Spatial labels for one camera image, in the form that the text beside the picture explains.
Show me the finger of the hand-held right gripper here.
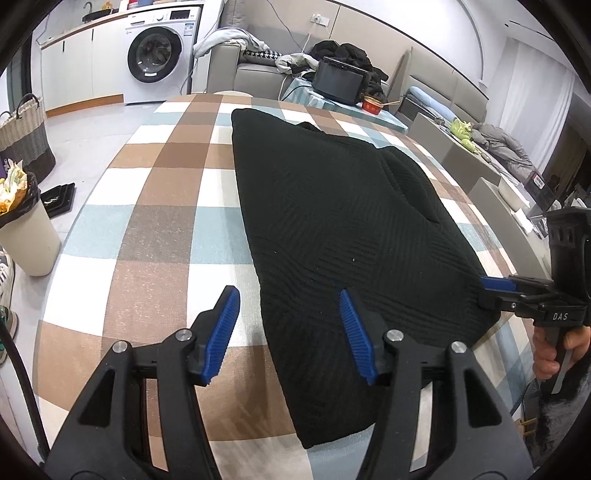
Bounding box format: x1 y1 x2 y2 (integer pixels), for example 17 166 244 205
477 290 546 324
479 275 557 296

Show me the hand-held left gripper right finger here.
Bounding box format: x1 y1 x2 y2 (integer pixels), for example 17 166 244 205
338 288 532 480

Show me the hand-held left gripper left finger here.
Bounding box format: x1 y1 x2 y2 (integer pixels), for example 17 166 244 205
44 285 241 480

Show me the black knit sweater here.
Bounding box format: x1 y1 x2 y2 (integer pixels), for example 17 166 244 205
231 108 502 450

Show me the person's right forearm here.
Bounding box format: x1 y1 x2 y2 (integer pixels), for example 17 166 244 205
531 351 591 467

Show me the black clothes pile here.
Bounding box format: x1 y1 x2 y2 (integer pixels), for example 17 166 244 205
310 40 389 93

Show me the person's right hand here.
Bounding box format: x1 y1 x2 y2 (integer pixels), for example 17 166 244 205
531 324 591 381

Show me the large grey cabinet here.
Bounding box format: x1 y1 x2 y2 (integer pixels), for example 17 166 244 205
466 176 550 278

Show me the white basin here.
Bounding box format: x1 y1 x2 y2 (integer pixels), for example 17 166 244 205
499 178 532 213

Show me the black labelled box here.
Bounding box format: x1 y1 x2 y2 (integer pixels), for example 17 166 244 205
524 171 561 208

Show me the grey padded jacket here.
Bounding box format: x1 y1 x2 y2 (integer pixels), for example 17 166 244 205
471 122 541 183

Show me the small grey cabinet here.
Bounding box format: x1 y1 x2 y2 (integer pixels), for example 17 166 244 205
409 113 509 185

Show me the green toy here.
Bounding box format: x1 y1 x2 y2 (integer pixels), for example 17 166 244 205
450 117 476 141

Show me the checkered blanket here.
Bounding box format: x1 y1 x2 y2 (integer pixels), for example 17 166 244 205
34 92 541 480

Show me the beige padded headboard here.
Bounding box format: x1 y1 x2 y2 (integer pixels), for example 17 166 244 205
388 44 490 123

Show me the white curtain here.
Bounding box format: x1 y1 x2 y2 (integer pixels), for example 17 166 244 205
499 37 578 153

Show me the blue checked tablecloth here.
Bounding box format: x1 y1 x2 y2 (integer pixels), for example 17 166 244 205
281 76 409 134

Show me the blue pillow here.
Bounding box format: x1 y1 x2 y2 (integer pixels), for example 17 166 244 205
409 86 444 114

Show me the black tray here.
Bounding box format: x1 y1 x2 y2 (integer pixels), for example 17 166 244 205
41 183 75 219

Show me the cream trash bin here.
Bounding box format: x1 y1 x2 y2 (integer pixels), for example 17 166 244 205
0 159 63 278

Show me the white sneaker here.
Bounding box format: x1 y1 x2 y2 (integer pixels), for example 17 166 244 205
0 247 17 324

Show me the black countertop oven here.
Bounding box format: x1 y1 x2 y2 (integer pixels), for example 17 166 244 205
311 56 370 106

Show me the grey sofa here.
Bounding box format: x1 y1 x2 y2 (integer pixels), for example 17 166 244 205
205 0 319 100

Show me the white washing machine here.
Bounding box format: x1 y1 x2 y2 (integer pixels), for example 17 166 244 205
122 4 206 104

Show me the woven laundry basket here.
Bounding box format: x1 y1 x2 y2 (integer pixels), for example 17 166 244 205
0 93 57 178

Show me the white crumpled garment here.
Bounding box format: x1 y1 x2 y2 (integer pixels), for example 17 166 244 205
276 52 320 75

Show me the light grey garment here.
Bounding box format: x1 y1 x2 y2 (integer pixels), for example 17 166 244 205
193 28 269 58

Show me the white kitchen cabinet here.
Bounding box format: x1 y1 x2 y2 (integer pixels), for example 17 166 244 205
39 14 127 116

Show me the black cable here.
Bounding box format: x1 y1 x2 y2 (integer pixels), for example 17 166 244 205
0 318 49 464

